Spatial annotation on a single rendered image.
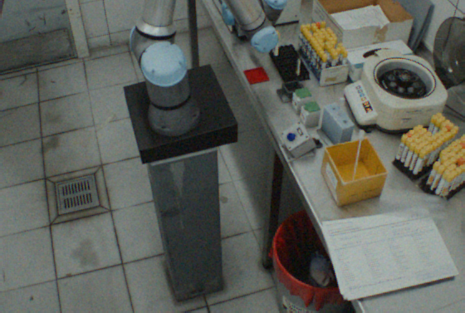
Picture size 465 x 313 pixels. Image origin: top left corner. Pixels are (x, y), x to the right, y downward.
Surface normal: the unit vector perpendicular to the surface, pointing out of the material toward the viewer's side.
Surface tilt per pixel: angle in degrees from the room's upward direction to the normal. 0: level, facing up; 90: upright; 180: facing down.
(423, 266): 1
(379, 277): 0
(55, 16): 90
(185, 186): 90
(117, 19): 90
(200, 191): 90
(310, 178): 0
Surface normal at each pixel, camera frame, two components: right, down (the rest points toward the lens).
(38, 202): 0.00, -0.70
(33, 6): 0.30, 0.68
